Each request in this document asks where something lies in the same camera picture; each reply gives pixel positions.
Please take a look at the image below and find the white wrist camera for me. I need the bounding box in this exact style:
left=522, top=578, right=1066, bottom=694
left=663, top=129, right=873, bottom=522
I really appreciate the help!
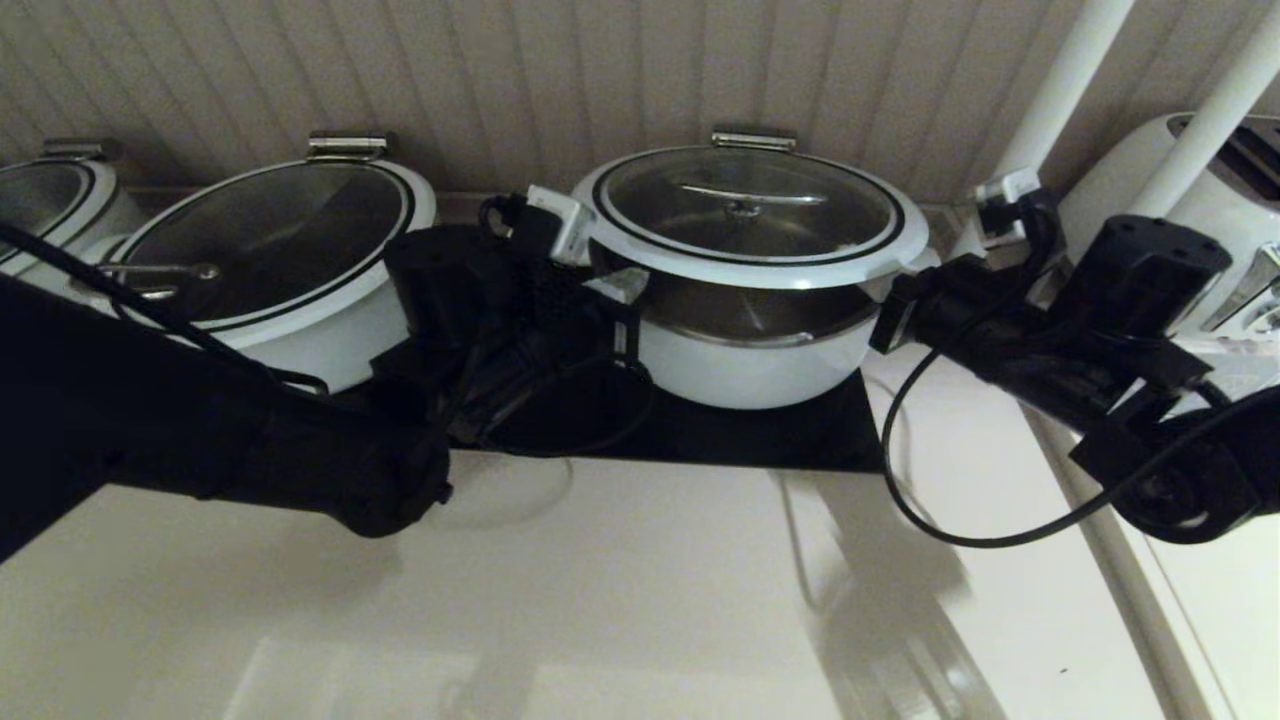
left=975, top=168, right=1043, bottom=239
left=525, top=185, right=598, bottom=266

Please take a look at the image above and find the black induction cooktop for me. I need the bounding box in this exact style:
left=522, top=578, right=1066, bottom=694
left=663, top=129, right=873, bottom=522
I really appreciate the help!
left=440, top=340, right=886, bottom=474

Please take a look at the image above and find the white toaster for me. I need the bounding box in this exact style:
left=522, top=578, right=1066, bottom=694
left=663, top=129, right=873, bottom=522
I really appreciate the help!
left=1060, top=112, right=1280, bottom=336

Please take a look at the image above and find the white cooking pot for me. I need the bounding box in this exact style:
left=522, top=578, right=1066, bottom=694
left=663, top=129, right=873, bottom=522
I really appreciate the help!
left=0, top=137, right=151, bottom=291
left=100, top=130, right=438, bottom=393
left=590, top=125, right=943, bottom=411

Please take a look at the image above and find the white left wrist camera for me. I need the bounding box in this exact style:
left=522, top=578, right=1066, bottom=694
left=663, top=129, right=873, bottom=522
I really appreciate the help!
left=525, top=185, right=598, bottom=266

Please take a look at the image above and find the glass lid white rim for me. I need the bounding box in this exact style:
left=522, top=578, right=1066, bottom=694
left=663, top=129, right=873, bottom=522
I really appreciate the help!
left=572, top=145, right=931, bottom=291
left=75, top=160, right=438, bottom=331
left=0, top=158, right=119, bottom=266

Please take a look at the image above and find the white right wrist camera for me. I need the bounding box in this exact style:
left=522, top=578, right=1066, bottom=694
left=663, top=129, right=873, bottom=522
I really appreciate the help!
left=975, top=168, right=1043, bottom=239

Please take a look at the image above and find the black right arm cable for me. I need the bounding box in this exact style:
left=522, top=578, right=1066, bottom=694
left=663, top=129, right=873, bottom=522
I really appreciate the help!
left=880, top=190, right=1280, bottom=549

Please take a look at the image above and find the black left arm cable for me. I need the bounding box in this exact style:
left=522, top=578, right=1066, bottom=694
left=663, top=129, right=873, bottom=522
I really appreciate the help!
left=0, top=195, right=659, bottom=458

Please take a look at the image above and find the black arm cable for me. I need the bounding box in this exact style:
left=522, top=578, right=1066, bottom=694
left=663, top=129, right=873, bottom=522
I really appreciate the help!
left=880, top=190, right=1280, bottom=549
left=0, top=195, right=659, bottom=458

